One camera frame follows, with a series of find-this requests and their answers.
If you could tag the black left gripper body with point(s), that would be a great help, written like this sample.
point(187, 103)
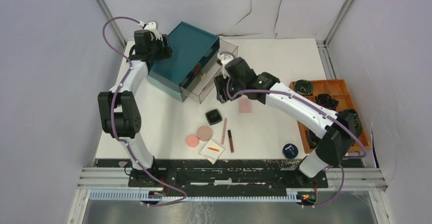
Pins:
point(157, 49)

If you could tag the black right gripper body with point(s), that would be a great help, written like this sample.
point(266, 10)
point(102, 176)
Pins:
point(236, 86)

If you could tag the clear smoked drawer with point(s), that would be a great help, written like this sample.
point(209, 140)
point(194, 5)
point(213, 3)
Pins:
point(192, 87)

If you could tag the pink square palette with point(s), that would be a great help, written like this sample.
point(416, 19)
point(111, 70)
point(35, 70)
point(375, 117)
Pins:
point(245, 106)

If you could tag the red lipstick tube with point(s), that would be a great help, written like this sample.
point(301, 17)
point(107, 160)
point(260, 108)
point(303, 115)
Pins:
point(196, 70)

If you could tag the pink lip pencil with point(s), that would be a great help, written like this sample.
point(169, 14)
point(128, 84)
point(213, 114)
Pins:
point(224, 131)

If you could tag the dark brown lip gloss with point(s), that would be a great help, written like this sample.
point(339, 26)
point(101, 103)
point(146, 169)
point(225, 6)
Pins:
point(230, 141)

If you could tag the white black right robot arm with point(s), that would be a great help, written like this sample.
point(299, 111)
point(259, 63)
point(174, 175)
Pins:
point(336, 131)

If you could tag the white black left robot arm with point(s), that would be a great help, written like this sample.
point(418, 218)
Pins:
point(118, 109)

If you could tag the black gold compact case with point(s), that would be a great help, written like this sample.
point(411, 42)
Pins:
point(213, 116)

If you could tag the teal drawer organizer box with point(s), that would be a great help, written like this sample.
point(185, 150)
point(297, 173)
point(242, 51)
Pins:
point(189, 45)

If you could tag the octagonal pink powder case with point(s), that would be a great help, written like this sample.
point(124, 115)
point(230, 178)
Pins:
point(204, 133)

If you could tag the rolled multicolour tie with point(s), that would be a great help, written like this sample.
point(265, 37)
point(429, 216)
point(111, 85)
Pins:
point(303, 87)

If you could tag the round coral blush case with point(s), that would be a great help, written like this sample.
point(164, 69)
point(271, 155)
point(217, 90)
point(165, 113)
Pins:
point(192, 141)

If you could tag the white patterned palette box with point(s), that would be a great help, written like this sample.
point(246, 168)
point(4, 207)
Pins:
point(212, 151)

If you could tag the rolled dark tie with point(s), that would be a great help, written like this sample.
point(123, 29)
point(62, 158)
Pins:
point(325, 100)

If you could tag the round navy cream tin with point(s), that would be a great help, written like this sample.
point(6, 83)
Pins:
point(290, 151)

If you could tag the rolled green patterned tie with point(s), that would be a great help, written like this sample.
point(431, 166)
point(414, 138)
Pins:
point(357, 122)

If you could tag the black metal base rail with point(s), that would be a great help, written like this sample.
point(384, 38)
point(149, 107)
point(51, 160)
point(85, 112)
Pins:
point(228, 178)

